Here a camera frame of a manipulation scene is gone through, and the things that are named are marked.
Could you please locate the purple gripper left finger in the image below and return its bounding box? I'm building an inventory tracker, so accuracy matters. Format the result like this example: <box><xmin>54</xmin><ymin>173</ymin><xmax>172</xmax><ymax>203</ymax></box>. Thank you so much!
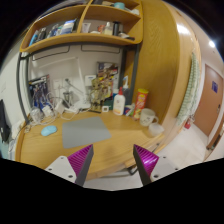
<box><xmin>45</xmin><ymin>143</ymin><xmax>95</xmax><ymax>187</ymax></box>

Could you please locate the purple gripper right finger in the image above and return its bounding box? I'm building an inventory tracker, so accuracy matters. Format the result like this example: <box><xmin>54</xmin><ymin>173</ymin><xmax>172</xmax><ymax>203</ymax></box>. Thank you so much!
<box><xmin>132</xmin><ymin>143</ymin><xmax>180</xmax><ymax>186</ymax></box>

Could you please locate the grey mouse pad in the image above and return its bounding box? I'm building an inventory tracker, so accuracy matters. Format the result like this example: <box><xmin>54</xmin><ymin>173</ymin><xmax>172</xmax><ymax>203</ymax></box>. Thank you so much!
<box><xmin>62</xmin><ymin>116</ymin><xmax>111</xmax><ymax>149</ymax></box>

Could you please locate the light blue computer mouse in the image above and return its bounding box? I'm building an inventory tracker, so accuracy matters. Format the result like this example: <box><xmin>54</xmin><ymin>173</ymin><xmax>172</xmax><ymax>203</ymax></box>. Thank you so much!
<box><xmin>41</xmin><ymin>125</ymin><xmax>57</xmax><ymax>136</ymax></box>

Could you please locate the clear plastic container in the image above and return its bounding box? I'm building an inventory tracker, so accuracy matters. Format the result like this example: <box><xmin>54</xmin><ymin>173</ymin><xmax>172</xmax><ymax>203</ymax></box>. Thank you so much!
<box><xmin>149</xmin><ymin>123</ymin><xmax>164</xmax><ymax>136</ymax></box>

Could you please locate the wooden desk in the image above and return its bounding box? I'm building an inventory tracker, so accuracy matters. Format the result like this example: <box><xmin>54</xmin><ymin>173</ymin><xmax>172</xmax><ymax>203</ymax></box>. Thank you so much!
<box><xmin>15</xmin><ymin>112</ymin><xmax>164</xmax><ymax>180</ymax></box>

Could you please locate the white mug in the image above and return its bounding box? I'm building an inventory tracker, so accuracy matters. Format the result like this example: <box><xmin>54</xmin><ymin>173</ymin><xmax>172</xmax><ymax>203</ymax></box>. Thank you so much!
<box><xmin>140</xmin><ymin>108</ymin><xmax>159</xmax><ymax>126</ymax></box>

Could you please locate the red fire extinguisher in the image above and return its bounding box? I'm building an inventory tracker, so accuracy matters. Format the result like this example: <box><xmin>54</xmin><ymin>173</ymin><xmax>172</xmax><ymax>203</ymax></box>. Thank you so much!
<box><xmin>184</xmin><ymin>117</ymin><xmax>193</xmax><ymax>129</ymax></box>

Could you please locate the white lotion bottle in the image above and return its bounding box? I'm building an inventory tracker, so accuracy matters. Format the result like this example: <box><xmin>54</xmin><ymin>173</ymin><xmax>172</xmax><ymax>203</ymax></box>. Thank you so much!
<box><xmin>113</xmin><ymin>89</ymin><xmax>126</xmax><ymax>115</ymax></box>

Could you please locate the red yellow chips can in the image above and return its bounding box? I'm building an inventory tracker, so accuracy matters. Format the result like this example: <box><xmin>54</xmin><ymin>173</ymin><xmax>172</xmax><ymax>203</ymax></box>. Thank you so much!
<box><xmin>133</xmin><ymin>88</ymin><xmax>148</xmax><ymax>120</ymax></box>

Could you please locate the wooden model figure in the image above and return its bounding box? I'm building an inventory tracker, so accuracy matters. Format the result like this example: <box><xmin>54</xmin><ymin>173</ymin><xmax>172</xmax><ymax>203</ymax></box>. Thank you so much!
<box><xmin>90</xmin><ymin>78</ymin><xmax>112</xmax><ymax>113</ymax></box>

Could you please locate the brown door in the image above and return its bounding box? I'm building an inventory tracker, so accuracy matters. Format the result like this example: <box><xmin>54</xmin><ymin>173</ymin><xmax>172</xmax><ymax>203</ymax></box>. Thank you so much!
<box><xmin>194</xmin><ymin>65</ymin><xmax>223</xmax><ymax>136</ymax></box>

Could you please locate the green patterned hanging towel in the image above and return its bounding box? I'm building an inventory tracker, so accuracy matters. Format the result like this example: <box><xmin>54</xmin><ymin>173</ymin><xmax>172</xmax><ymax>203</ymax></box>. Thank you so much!
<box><xmin>177</xmin><ymin>53</ymin><xmax>200</xmax><ymax>126</ymax></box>

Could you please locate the blue packaged item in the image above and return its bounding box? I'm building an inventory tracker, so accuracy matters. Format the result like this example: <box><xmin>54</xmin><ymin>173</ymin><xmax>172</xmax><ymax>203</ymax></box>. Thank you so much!
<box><xmin>28</xmin><ymin>75</ymin><xmax>50</xmax><ymax>110</ymax></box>

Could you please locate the teal bowl on shelf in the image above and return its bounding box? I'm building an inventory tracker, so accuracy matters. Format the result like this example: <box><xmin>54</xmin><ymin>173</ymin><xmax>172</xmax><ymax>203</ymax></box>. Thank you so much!
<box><xmin>114</xmin><ymin>2</ymin><xmax>125</xmax><ymax>10</ymax></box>

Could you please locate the wooden wall shelf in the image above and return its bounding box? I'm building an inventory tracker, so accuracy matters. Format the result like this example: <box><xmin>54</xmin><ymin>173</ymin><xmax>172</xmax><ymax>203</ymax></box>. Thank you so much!
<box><xmin>20</xmin><ymin>0</ymin><xmax>143</xmax><ymax>53</ymax></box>

